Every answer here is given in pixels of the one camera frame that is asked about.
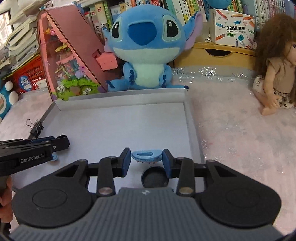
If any red plastic crate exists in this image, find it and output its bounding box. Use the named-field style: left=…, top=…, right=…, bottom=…
left=4, top=54, right=47, bottom=95

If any row of shelf books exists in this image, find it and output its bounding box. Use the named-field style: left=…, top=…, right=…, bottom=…
left=76, top=0, right=296, bottom=45

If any small black round cap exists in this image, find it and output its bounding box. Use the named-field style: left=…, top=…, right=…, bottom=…
left=141, top=166, right=169, bottom=188

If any grey cardboard tray box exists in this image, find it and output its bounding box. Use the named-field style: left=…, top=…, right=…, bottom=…
left=12, top=88, right=204, bottom=189

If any blue hair clip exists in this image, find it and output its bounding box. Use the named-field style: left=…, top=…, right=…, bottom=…
left=132, top=150, right=163, bottom=163
left=51, top=154, right=58, bottom=162

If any stack of books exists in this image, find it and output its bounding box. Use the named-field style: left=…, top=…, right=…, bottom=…
left=1, top=1, right=46, bottom=77

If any Stitch plush toy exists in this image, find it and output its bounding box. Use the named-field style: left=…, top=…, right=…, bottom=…
left=102, top=4, right=203, bottom=92

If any Doraemon plush toy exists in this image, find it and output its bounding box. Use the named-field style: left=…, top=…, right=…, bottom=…
left=0, top=81, right=19, bottom=122

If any white label printer box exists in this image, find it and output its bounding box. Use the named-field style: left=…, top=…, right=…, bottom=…
left=209, top=9, right=255, bottom=50

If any wooden drawer box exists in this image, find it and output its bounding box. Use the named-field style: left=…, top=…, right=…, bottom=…
left=173, top=42, right=255, bottom=70

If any pink triangular diorama house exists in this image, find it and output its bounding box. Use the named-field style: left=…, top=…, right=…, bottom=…
left=37, top=4, right=120, bottom=101

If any person's left hand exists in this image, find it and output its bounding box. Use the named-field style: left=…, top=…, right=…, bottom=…
left=1, top=176, right=13, bottom=223

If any brown-haired doll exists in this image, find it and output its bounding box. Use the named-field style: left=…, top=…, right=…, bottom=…
left=252, top=14, right=295, bottom=115

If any small binder clip on tray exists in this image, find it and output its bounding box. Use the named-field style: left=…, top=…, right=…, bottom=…
left=25, top=118, right=44, bottom=139

